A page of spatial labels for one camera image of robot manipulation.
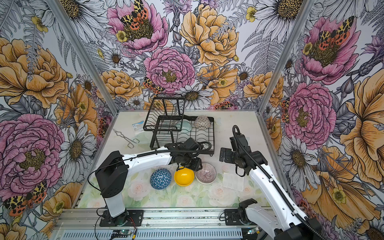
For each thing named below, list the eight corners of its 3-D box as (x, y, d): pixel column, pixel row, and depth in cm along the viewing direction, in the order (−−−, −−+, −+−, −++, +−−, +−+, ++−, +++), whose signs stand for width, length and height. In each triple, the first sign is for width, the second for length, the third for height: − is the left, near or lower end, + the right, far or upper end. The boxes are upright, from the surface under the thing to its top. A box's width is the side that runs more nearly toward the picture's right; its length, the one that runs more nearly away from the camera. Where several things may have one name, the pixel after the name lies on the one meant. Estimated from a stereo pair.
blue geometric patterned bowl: (150, 189, 85) (148, 186, 81) (153, 172, 92) (151, 168, 88) (171, 189, 85) (169, 186, 81) (172, 172, 92) (171, 168, 88)
